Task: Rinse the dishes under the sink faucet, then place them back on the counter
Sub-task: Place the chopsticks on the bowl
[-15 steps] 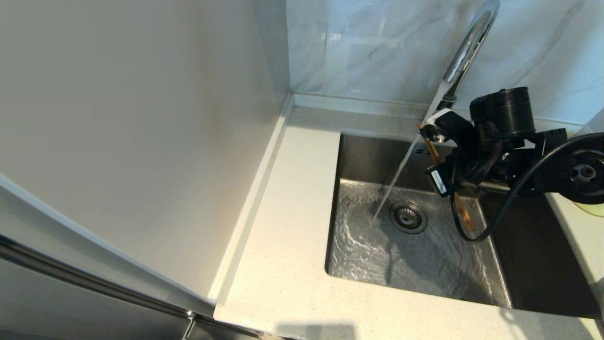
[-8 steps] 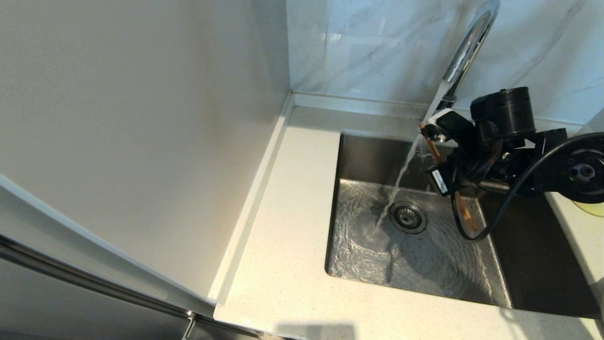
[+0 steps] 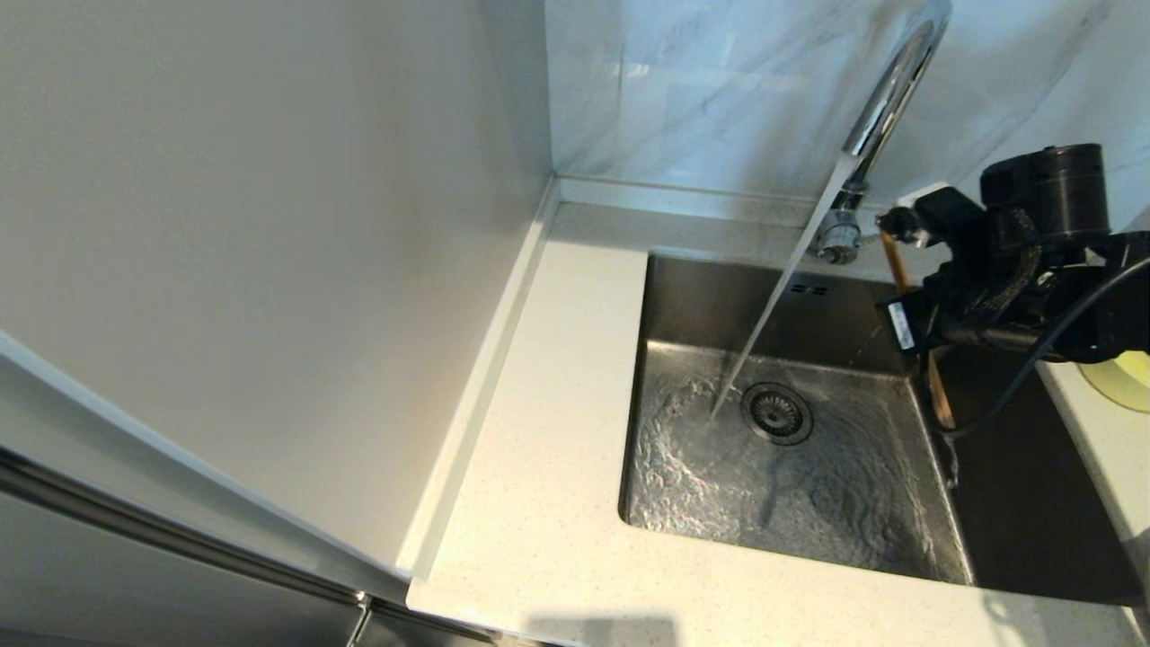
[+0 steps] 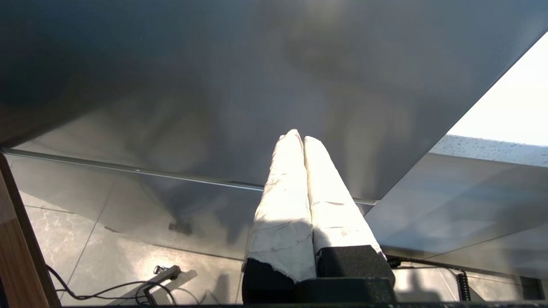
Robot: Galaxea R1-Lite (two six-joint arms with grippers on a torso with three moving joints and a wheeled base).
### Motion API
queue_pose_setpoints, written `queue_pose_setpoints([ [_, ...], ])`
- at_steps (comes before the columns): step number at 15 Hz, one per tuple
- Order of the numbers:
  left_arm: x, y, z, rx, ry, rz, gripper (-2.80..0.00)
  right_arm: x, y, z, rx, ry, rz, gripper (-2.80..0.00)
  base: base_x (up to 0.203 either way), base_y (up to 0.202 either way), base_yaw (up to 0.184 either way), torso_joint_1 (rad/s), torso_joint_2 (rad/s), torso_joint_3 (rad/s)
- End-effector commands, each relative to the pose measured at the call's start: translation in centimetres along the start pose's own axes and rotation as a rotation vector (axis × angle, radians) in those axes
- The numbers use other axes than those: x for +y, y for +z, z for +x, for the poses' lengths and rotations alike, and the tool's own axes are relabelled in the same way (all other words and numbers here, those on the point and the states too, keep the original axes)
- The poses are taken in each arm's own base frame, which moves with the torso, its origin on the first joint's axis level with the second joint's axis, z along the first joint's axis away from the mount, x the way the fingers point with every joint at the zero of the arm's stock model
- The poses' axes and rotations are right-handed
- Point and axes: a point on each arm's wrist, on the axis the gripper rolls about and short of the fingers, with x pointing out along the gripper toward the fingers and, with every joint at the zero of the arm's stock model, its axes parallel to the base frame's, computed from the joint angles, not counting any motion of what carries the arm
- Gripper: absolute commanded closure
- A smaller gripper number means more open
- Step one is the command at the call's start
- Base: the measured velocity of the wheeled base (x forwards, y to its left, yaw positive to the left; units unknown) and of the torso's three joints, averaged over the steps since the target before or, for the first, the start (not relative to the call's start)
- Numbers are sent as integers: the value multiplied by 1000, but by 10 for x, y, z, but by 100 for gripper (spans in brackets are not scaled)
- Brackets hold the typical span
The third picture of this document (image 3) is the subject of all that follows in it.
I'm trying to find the brown wooden chopstick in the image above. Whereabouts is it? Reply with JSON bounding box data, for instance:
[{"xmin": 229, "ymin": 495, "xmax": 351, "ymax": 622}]
[
  {"xmin": 879, "ymin": 229, "xmax": 955, "ymax": 430},
  {"xmin": 885, "ymin": 232, "xmax": 957, "ymax": 430}
]

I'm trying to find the yellow plastic cup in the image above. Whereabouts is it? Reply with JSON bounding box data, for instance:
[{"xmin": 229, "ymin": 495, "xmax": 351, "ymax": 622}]
[{"xmin": 1078, "ymin": 350, "xmax": 1150, "ymax": 414}]

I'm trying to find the chrome gooseneck faucet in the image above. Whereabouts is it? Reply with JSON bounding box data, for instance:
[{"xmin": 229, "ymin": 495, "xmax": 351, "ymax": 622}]
[{"xmin": 806, "ymin": 0, "xmax": 955, "ymax": 266}]

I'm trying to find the stainless steel sink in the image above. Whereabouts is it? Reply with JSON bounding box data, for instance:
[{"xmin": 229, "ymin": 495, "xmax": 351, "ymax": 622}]
[{"xmin": 618, "ymin": 250, "xmax": 1146, "ymax": 607}]

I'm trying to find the round metal drain strainer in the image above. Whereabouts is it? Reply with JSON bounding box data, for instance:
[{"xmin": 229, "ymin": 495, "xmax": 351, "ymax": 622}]
[{"xmin": 741, "ymin": 382, "xmax": 816, "ymax": 447}]

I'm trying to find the stainless steel under-counter cabinet front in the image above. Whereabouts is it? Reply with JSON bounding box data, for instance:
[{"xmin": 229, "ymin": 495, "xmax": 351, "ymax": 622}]
[{"xmin": 355, "ymin": 600, "xmax": 495, "ymax": 647}]

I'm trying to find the white refrigerator side panel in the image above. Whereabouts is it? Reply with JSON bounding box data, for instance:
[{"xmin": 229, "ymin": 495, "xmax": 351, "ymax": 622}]
[{"xmin": 0, "ymin": 0, "xmax": 562, "ymax": 605}]

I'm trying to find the large stainless steel refrigerator door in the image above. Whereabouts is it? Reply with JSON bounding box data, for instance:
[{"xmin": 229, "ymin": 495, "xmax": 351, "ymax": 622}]
[{"xmin": 0, "ymin": 454, "xmax": 369, "ymax": 647}]

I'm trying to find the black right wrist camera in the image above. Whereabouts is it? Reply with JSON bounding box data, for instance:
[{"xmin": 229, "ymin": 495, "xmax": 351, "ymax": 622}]
[{"xmin": 876, "ymin": 182, "xmax": 986, "ymax": 263}]

